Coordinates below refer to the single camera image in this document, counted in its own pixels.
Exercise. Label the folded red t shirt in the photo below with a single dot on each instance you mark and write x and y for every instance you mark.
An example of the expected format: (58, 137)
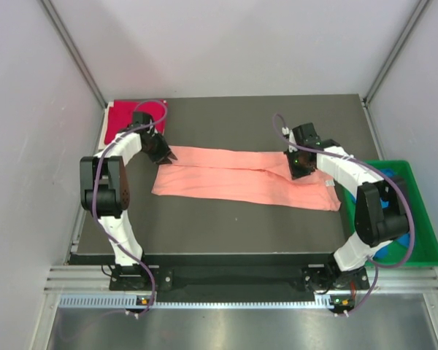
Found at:
(120, 115)

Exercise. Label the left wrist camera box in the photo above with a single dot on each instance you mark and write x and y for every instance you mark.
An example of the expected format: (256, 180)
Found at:
(141, 118)

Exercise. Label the slotted grey cable duct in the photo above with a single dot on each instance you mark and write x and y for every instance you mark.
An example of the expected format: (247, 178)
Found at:
(136, 302)

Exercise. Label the salmon pink t shirt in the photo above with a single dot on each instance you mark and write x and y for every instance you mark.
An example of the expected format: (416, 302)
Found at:
(254, 177)

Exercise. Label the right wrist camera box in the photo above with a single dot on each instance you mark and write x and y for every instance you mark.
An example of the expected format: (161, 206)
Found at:
(305, 135)

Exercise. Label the left aluminium frame post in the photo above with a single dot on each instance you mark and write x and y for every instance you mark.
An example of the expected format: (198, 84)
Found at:
(64, 35)

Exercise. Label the blue t shirt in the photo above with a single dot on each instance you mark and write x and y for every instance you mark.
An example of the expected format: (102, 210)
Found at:
(396, 250)

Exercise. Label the aluminium frame post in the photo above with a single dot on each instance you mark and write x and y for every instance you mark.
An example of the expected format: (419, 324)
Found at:
(64, 35)
(401, 40)

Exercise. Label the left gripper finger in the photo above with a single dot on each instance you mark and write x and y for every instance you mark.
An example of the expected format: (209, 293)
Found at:
(169, 155)
(165, 160)

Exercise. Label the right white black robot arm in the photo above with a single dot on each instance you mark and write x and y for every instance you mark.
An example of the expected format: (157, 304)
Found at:
(382, 213)

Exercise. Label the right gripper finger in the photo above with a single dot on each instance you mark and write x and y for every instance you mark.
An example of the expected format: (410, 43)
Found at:
(297, 173)
(287, 160)

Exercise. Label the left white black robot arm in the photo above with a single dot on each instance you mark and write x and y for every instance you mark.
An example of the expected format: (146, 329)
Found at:
(104, 190)

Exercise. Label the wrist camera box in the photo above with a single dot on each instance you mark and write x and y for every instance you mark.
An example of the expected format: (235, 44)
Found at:
(141, 118)
(305, 135)

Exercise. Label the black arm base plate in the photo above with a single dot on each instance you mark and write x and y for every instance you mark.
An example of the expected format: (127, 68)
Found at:
(300, 271)

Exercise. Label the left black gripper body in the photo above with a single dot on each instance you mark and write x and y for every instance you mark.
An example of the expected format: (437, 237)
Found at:
(158, 149)

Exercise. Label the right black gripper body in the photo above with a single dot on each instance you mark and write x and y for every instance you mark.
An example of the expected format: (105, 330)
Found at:
(296, 160)

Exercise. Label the right aluminium frame post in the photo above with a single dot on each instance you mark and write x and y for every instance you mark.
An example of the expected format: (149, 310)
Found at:
(401, 40)

